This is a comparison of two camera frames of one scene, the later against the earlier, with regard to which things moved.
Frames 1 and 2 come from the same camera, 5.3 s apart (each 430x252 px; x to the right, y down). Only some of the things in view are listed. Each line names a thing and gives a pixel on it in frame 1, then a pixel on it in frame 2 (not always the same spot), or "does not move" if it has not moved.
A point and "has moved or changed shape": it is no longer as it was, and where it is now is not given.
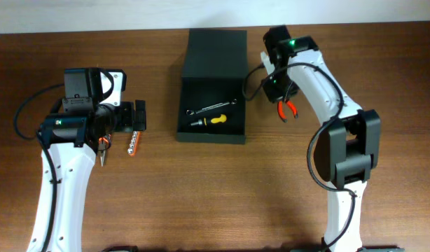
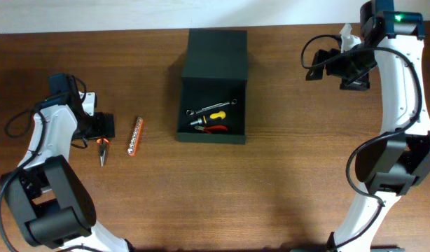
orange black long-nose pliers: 103,145 does not move
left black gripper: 130,123 -> 103,127
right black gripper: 274,94 -> 358,82
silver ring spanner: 190,112 does not move
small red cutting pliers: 281,112 -> 209,128
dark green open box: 215,71 does not move
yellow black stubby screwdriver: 206,121 has moved or changed shape
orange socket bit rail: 132,147 does not move
